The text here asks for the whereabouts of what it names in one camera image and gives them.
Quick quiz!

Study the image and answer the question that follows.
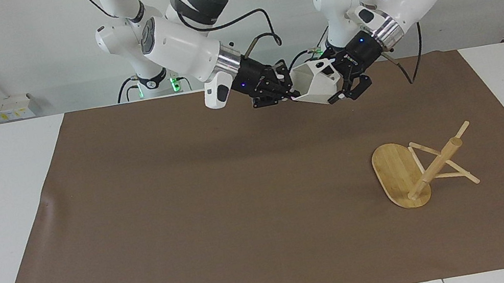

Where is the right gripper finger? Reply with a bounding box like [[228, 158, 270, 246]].
[[268, 57, 301, 101], [250, 84, 296, 110]]

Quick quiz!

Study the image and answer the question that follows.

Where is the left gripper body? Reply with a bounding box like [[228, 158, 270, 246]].
[[331, 27, 387, 81]]

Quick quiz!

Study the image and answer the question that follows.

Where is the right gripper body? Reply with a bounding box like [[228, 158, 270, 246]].
[[228, 50, 282, 102]]

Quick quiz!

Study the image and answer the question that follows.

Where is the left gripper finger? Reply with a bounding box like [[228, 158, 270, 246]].
[[323, 44, 350, 75], [324, 70, 376, 106]]

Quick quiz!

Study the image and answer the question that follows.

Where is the white angular cup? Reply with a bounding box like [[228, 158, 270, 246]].
[[286, 56, 347, 111]]

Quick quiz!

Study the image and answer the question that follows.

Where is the wooden cup rack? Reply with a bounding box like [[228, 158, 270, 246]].
[[367, 120, 484, 215]]

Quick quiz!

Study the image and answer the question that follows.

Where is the white socket box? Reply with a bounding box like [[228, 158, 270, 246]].
[[0, 92, 36, 124]]

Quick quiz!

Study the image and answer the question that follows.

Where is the black cable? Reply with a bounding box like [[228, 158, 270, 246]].
[[378, 21, 430, 89], [282, 27, 335, 73], [113, 75, 142, 104], [174, 0, 283, 63]]

